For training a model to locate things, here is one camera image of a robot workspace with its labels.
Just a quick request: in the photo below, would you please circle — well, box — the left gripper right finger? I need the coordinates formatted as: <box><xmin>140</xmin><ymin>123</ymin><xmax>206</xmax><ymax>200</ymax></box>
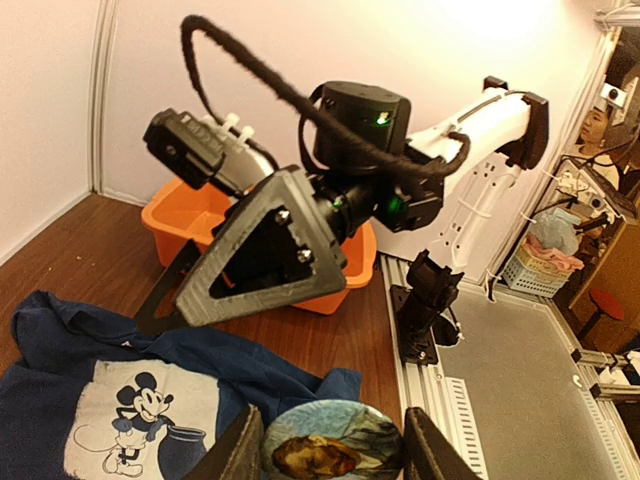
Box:
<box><xmin>403</xmin><ymin>407</ymin><xmax>479</xmax><ymax>480</ymax></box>

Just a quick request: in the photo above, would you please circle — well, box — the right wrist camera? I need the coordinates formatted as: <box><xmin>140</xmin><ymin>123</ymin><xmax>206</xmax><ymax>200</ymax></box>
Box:
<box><xmin>143</xmin><ymin>108</ymin><xmax>278</xmax><ymax>199</ymax></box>

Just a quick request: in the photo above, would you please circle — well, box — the person in background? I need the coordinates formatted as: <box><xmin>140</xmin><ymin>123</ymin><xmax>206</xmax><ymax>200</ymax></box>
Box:
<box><xmin>572</xmin><ymin>106</ymin><xmax>639</xmax><ymax>196</ymax></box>

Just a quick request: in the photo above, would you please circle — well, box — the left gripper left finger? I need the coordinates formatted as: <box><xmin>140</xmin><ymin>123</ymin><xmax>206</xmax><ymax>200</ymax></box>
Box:
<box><xmin>185</xmin><ymin>405</ymin><xmax>264</xmax><ymax>480</ymax></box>

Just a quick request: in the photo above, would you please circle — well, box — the portrait round brooch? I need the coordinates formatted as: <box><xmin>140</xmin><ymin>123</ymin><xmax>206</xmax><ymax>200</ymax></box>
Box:
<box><xmin>261</xmin><ymin>400</ymin><xmax>404</xmax><ymax>479</ymax></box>

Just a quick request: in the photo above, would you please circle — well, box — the white plastic basket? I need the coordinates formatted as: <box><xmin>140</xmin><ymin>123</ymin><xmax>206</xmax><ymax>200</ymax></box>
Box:
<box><xmin>501</xmin><ymin>234</ymin><xmax>584</xmax><ymax>298</ymax></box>

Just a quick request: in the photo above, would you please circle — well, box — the external camera on stand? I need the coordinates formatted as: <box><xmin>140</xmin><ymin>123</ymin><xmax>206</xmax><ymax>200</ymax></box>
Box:
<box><xmin>600</xmin><ymin>83</ymin><xmax>628</xmax><ymax>109</ymax></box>

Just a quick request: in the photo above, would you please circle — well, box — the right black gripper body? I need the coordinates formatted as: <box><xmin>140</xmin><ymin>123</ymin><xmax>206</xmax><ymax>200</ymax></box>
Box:
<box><xmin>311</xmin><ymin>174</ymin><xmax>444</xmax><ymax>244</ymax></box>

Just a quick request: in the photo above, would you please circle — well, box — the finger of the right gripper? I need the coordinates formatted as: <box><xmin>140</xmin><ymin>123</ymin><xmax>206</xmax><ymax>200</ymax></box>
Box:
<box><xmin>133</xmin><ymin>240</ymin><xmax>200</xmax><ymax>336</ymax></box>
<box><xmin>175</xmin><ymin>168</ymin><xmax>347</xmax><ymax>327</ymax></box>

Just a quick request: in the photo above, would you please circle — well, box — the red round stool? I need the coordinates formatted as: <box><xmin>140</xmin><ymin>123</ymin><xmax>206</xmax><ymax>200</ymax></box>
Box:
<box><xmin>577</xmin><ymin>288</ymin><xmax>625</xmax><ymax>340</ymax></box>

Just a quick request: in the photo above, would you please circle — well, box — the navy white clothing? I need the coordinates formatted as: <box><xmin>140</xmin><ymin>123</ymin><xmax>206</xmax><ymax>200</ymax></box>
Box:
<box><xmin>1</xmin><ymin>291</ymin><xmax>362</xmax><ymax>479</ymax></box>

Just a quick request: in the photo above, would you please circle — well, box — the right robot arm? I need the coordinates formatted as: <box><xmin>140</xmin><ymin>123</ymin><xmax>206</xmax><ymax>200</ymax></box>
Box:
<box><xmin>135</xmin><ymin>77</ymin><xmax>549</xmax><ymax>335</ymax></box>

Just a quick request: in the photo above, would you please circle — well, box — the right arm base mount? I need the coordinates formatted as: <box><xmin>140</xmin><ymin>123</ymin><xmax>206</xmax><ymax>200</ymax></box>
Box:
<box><xmin>390</xmin><ymin>250</ymin><xmax>463</xmax><ymax>365</ymax></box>

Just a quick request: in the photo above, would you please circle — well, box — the orange plastic bin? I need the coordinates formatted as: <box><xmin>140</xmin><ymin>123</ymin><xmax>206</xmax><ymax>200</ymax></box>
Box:
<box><xmin>141</xmin><ymin>178</ymin><xmax>377</xmax><ymax>315</ymax></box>

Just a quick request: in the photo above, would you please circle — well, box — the right aluminium frame post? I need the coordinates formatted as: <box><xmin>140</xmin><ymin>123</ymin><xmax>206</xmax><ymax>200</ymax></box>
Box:
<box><xmin>87</xmin><ymin>0</ymin><xmax>120</xmax><ymax>194</ymax></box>

